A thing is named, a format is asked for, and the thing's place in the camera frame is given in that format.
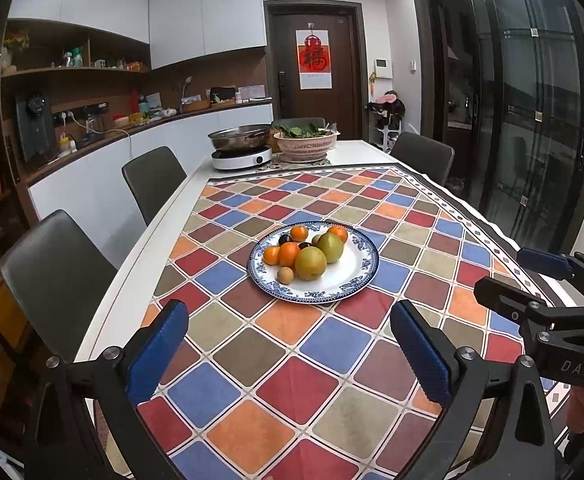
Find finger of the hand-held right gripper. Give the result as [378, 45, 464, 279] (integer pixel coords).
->
[473, 274, 584, 334]
[517, 246, 584, 307]

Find black framed glass sliding door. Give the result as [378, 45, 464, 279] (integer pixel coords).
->
[412, 0, 584, 261]

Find white plate with blue rim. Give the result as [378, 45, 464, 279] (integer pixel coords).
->
[248, 222, 380, 304]

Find colourful checkered tablecloth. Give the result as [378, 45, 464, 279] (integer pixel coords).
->
[92, 162, 573, 480]

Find green leafy vegetables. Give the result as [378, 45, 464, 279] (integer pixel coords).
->
[274, 122, 335, 140]

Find white induction cooker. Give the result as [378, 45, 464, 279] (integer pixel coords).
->
[210, 146, 273, 171]

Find person's right hand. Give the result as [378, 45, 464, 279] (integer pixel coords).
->
[567, 385, 584, 435]

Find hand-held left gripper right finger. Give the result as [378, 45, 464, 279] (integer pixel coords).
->
[390, 300, 563, 480]

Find white stand with clothes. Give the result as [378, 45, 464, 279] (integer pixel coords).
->
[367, 91, 407, 151]

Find large green-brown pear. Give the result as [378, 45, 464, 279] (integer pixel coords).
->
[317, 232, 344, 264]

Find white upper cabinets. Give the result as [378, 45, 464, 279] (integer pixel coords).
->
[9, 0, 268, 71]

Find white lower cabinet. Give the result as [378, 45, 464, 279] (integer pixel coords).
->
[27, 104, 274, 226]

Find wooden wall shelf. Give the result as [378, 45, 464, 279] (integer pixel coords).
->
[2, 17, 150, 78]

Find black water dispenser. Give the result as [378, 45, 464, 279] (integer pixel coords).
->
[14, 91, 57, 162]

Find dark brown door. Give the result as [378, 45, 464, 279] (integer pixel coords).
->
[264, 1, 363, 141]

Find red and white wall poster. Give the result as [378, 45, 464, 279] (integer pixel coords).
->
[295, 30, 334, 91]

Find large yellow pear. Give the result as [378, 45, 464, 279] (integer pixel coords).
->
[294, 246, 328, 281]

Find black power strip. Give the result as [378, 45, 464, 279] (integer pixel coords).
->
[52, 102, 109, 126]

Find pink plastic basket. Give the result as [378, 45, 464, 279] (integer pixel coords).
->
[273, 130, 339, 162]

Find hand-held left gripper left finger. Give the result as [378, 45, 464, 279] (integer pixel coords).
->
[22, 299, 190, 480]

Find steel cooking pan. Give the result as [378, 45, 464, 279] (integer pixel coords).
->
[207, 124, 273, 153]

